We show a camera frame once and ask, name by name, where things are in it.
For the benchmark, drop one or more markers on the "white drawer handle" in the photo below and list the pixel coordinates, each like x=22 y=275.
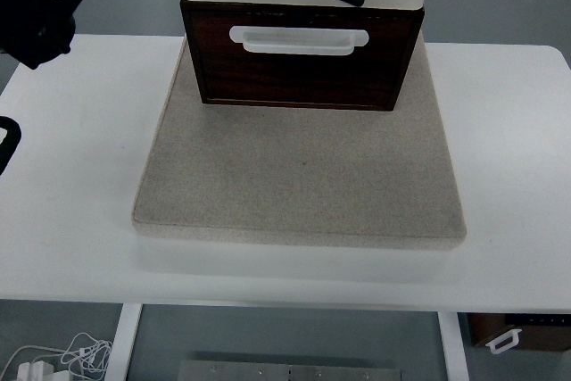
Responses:
x=303 y=41

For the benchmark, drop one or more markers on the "brown drawer box on floor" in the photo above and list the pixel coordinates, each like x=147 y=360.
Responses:
x=540 y=332

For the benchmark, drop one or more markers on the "beige fabric mat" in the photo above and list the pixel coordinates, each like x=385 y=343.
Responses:
x=286 y=176

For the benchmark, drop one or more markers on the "white table leg right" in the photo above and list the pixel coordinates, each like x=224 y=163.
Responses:
x=453 y=348

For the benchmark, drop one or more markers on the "white table leg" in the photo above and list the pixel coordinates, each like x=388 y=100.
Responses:
x=123 y=343
x=453 y=348

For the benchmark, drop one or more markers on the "white table leg left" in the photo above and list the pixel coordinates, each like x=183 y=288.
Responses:
x=123 y=343

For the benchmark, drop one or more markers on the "white power adapter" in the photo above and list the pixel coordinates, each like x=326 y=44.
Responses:
x=35 y=371

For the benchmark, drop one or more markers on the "white handle on floor box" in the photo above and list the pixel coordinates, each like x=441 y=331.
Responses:
x=504 y=342

